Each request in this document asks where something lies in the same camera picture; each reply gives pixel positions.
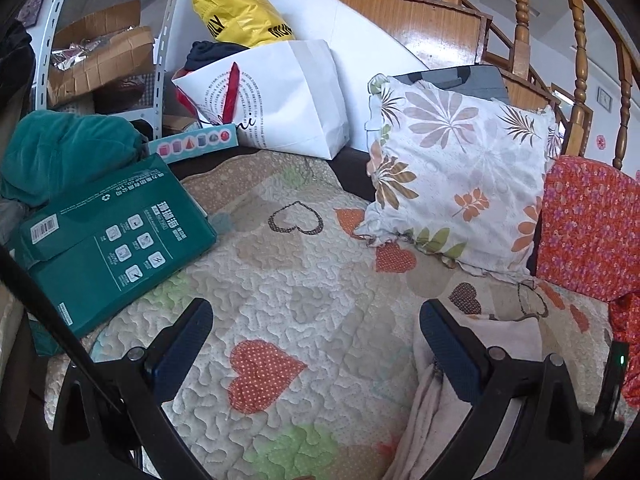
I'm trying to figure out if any white floral knit sweater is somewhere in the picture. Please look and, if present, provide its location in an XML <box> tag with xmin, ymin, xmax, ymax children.
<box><xmin>382</xmin><ymin>311</ymin><xmax>547</xmax><ymax>480</ymax></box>

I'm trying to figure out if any green cardboard box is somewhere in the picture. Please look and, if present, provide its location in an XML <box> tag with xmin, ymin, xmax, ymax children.
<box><xmin>9</xmin><ymin>155</ymin><xmax>217</xmax><ymax>338</ymax></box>

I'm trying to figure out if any red floral blanket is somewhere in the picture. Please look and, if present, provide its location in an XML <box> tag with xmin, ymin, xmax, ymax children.
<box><xmin>536</xmin><ymin>156</ymin><xmax>639</xmax><ymax>408</ymax></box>

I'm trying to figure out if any heart pattern quilted bedspread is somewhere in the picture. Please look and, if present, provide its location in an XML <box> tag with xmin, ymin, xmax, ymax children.
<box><xmin>84</xmin><ymin>152</ymin><xmax>612</xmax><ymax>479</ymax></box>

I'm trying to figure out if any white floral pillow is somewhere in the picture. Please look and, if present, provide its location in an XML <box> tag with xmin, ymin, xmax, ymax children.
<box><xmin>355</xmin><ymin>74</ymin><xmax>556</xmax><ymax>280</ymax></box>

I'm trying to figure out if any teal velvet cloth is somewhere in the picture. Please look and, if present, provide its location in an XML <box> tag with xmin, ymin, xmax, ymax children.
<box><xmin>1</xmin><ymin>110</ymin><xmax>145</xmax><ymax>208</ymax></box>

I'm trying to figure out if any light blue long box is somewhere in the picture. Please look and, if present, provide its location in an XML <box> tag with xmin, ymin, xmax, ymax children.
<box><xmin>144</xmin><ymin>124</ymin><xmax>239</xmax><ymax>164</ymax></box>

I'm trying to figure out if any grey cushion behind pillow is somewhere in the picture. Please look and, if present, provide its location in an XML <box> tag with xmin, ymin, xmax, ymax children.
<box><xmin>396</xmin><ymin>64</ymin><xmax>511</xmax><ymax>105</ymax></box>

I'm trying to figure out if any white metal shelf rack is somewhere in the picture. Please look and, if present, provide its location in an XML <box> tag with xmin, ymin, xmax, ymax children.
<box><xmin>32</xmin><ymin>0</ymin><xmax>177</xmax><ymax>140</ymax></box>

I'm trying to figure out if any brown cardboard box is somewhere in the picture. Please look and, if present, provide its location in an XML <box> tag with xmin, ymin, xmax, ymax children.
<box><xmin>47</xmin><ymin>0</ymin><xmax>154</xmax><ymax>108</ymax></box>

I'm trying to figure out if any white paper shopping bag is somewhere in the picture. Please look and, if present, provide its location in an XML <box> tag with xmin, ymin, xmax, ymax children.
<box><xmin>174</xmin><ymin>39</ymin><xmax>350</xmax><ymax>160</ymax></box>

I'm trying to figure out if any wooden stair railing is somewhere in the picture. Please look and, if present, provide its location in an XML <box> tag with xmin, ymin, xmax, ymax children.
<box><xmin>328</xmin><ymin>0</ymin><xmax>640</xmax><ymax>172</ymax></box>

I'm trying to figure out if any yellow plastic bag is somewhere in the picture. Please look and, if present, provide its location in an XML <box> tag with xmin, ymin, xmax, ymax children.
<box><xmin>192</xmin><ymin>0</ymin><xmax>295</xmax><ymax>48</ymax></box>

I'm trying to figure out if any black cable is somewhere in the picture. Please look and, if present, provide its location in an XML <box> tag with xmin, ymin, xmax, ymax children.
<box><xmin>0</xmin><ymin>244</ymin><xmax>151</xmax><ymax>480</ymax></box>

